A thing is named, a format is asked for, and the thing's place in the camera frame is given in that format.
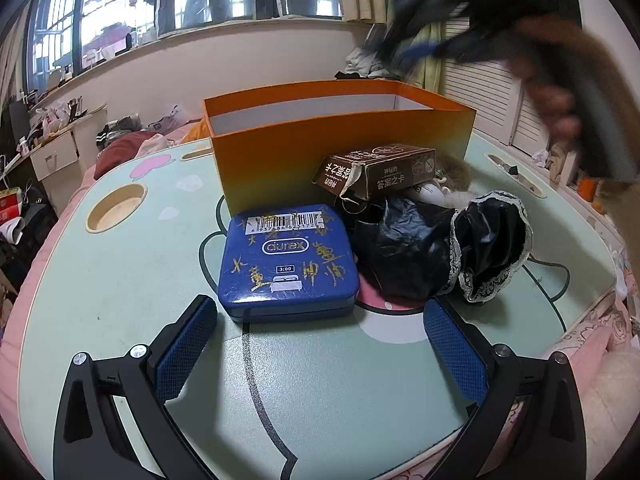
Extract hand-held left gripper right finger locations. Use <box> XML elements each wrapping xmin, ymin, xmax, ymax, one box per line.
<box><xmin>422</xmin><ymin>298</ymin><xmax>587</xmax><ymax>480</ymax></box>

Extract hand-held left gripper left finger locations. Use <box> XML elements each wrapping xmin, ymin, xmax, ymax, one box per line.
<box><xmin>52</xmin><ymin>294</ymin><xmax>218</xmax><ymax>480</ymax></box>

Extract black plastic bag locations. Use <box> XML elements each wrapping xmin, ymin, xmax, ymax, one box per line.
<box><xmin>350</xmin><ymin>195</ymin><xmax>458</xmax><ymax>298</ymax></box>

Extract brown fluffy pom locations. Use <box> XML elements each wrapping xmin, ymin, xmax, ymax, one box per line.
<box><xmin>435</xmin><ymin>152</ymin><xmax>473</xmax><ymax>206</ymax></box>

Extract brown card box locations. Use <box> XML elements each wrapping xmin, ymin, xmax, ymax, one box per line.
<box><xmin>312</xmin><ymin>142</ymin><xmax>437</xmax><ymax>198</ymax></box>

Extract blue metal tin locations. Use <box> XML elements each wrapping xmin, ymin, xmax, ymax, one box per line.
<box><xmin>217</xmin><ymin>203</ymin><xmax>360</xmax><ymax>323</ymax></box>

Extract white figure toy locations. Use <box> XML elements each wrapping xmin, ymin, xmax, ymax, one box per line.
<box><xmin>405</xmin><ymin>182</ymin><xmax>446</xmax><ymax>208</ymax></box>

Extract orange cardboard box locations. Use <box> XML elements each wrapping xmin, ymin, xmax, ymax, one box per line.
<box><xmin>202</xmin><ymin>80</ymin><xmax>477</xmax><ymax>216</ymax></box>

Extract cartoon printed desktop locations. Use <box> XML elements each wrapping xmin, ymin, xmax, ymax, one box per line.
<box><xmin>7</xmin><ymin>130</ymin><xmax>626</xmax><ymax>480</ymax></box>

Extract person's right hand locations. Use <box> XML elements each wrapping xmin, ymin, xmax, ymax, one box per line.
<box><xmin>507</xmin><ymin>55</ymin><xmax>583</xmax><ymax>143</ymax></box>

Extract green hanging garment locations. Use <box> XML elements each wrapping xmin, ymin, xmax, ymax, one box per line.
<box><xmin>387</xmin><ymin>0</ymin><xmax>451</xmax><ymax>96</ymax></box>

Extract white clothes pile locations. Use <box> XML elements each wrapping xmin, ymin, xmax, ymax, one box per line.
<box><xmin>335</xmin><ymin>45</ymin><xmax>396</xmax><ymax>81</ymax></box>

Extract white louvered closet doors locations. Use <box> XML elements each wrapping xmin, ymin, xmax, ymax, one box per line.
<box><xmin>440</xmin><ymin>15</ymin><xmax>551</xmax><ymax>156</ymax></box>

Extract dark red pillow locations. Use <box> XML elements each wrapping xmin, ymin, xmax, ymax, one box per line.
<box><xmin>94</xmin><ymin>132</ymin><xmax>166</xmax><ymax>181</ymax></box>

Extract red cardboard box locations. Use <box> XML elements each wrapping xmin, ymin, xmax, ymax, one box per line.
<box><xmin>0</xmin><ymin>187</ymin><xmax>23</xmax><ymax>226</ymax></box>

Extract white desk with drawer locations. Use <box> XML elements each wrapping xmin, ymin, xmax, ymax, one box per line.
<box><xmin>30</xmin><ymin>105</ymin><xmax>108</xmax><ymax>211</ymax></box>

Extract large window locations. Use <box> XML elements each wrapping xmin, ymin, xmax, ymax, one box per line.
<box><xmin>25</xmin><ymin>0</ymin><xmax>346</xmax><ymax>81</ymax></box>

